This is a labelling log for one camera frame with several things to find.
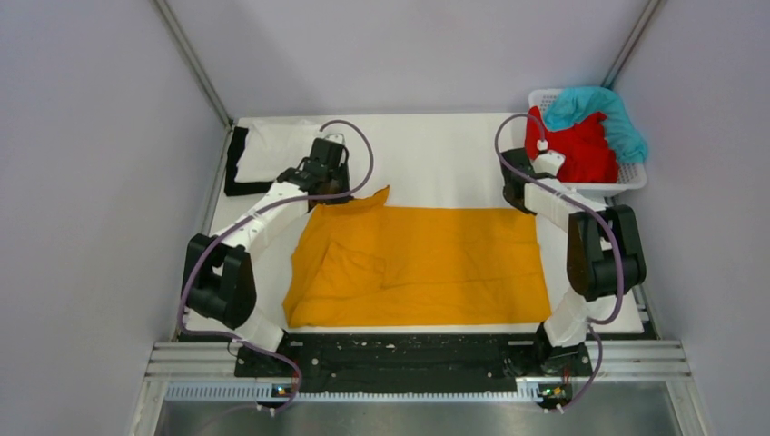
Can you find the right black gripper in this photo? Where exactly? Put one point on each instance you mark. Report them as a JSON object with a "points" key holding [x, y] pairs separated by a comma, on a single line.
{"points": [[526, 211]]}

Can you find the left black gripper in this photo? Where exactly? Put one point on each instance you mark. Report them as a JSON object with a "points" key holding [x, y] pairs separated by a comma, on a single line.
{"points": [[343, 170]]}

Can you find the yellow t shirt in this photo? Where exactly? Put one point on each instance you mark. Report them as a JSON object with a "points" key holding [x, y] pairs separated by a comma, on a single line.
{"points": [[366, 263]]}

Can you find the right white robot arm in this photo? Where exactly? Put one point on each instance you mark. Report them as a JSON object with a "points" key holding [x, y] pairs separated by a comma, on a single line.
{"points": [[604, 255]]}

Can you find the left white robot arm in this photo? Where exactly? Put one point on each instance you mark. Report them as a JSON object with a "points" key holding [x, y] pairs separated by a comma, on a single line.
{"points": [[219, 281]]}

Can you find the folded white t shirt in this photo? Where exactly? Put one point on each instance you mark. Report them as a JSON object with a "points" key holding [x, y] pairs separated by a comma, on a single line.
{"points": [[271, 147]]}

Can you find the red t shirt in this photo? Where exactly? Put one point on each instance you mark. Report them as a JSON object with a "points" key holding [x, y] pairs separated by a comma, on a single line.
{"points": [[588, 156]]}

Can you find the folded black t shirt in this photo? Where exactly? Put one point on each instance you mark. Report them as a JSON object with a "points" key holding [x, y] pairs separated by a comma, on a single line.
{"points": [[235, 151]]}

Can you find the white plastic basket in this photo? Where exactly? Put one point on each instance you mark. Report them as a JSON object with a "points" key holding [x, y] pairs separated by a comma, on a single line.
{"points": [[629, 177]]}

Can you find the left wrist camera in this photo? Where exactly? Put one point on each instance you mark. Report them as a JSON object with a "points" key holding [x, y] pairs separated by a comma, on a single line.
{"points": [[335, 138]]}

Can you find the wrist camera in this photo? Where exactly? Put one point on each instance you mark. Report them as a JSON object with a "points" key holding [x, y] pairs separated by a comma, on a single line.
{"points": [[547, 160], [335, 138]]}

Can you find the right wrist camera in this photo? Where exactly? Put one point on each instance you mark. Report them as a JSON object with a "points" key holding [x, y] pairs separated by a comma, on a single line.
{"points": [[547, 160]]}

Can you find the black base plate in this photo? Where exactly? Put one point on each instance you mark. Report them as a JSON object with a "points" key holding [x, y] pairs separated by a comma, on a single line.
{"points": [[419, 363]]}

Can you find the aluminium frame rail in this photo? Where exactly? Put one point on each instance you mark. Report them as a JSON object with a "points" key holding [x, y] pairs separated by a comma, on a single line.
{"points": [[636, 387]]}

